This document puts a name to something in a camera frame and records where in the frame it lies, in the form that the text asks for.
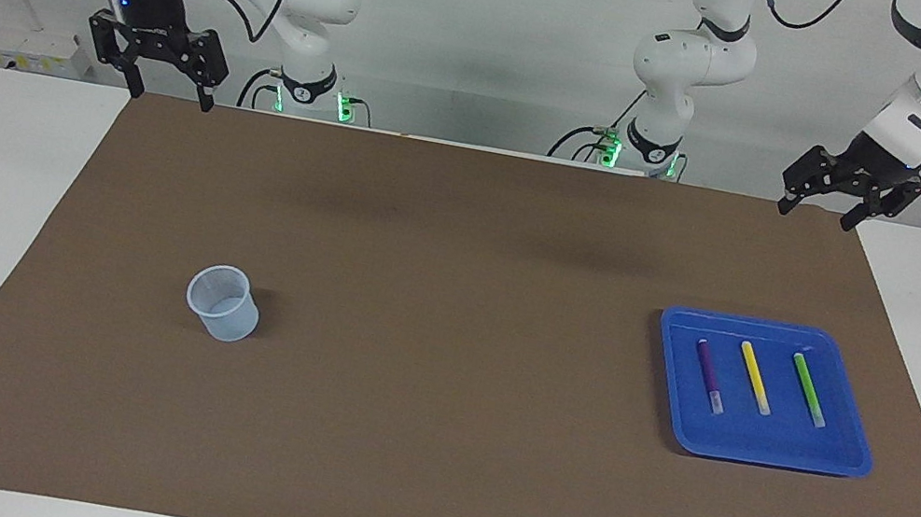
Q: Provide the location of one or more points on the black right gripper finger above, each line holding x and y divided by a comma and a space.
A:
116, 51
206, 62

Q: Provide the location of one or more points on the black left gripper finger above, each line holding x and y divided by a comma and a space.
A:
887, 201
812, 174

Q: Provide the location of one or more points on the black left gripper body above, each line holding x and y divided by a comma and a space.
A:
885, 163

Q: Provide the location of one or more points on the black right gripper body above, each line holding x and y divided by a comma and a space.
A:
149, 9

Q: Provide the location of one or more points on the green pen with white cap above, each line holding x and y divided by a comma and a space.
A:
807, 386

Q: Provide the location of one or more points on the yellow pen with white cap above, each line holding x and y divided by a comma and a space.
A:
754, 377

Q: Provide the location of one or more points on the purple pen with white cap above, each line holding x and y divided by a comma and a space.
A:
708, 369

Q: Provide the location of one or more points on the blue plastic tray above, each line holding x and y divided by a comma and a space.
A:
769, 441

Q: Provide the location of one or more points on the clear plastic cup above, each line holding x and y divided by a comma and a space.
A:
230, 329

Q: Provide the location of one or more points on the brown table mat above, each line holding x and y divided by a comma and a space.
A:
437, 444

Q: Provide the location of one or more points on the white wall box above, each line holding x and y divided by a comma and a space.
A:
42, 52

